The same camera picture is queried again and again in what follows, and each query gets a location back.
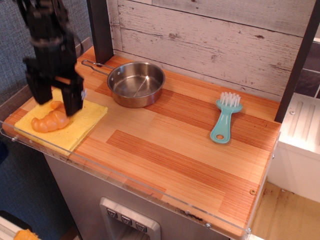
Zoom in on orange object bottom left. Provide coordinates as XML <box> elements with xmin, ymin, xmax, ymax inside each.
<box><xmin>13</xmin><ymin>229</ymin><xmax>39</xmax><ymax>240</ymax></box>

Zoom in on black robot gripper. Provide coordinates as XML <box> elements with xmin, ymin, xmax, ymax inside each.
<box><xmin>22</xmin><ymin>41</ymin><xmax>87</xmax><ymax>117</ymax></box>

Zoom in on clear acrylic edge guard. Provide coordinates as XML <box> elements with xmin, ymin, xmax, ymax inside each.
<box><xmin>3</xmin><ymin>115</ymin><xmax>280</xmax><ymax>240</ymax></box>

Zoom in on steel pan with handle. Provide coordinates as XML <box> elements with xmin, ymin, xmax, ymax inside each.
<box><xmin>81</xmin><ymin>60</ymin><xmax>166</xmax><ymax>108</ymax></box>

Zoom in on dark left shelf post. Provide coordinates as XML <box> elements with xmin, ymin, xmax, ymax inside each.
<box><xmin>86</xmin><ymin>0</ymin><xmax>114</xmax><ymax>64</ymax></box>

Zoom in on yellow folded cloth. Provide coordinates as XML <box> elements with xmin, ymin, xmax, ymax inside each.
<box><xmin>14</xmin><ymin>88</ymin><xmax>108</xmax><ymax>156</ymax></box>

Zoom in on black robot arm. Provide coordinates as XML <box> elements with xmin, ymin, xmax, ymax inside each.
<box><xmin>16</xmin><ymin>0</ymin><xmax>85</xmax><ymax>117</ymax></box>

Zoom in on silver dispenser button panel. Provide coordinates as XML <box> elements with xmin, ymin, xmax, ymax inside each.
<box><xmin>99</xmin><ymin>197</ymin><xmax>162</xmax><ymax>240</ymax></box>

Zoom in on dark right shelf post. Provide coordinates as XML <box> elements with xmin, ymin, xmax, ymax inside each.
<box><xmin>274</xmin><ymin>0</ymin><xmax>320</xmax><ymax>123</ymax></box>

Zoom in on teal brush white bristles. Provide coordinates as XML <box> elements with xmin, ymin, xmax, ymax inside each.
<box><xmin>210</xmin><ymin>91</ymin><xmax>243</xmax><ymax>144</ymax></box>

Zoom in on dark shelf post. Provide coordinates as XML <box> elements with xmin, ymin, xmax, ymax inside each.
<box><xmin>274</xmin><ymin>0</ymin><xmax>320</xmax><ymax>123</ymax></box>
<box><xmin>86</xmin><ymin>0</ymin><xmax>114</xmax><ymax>64</ymax></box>

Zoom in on orange plastic croissant toy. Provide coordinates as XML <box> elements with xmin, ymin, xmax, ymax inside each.
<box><xmin>31</xmin><ymin>101</ymin><xmax>70</xmax><ymax>133</ymax></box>

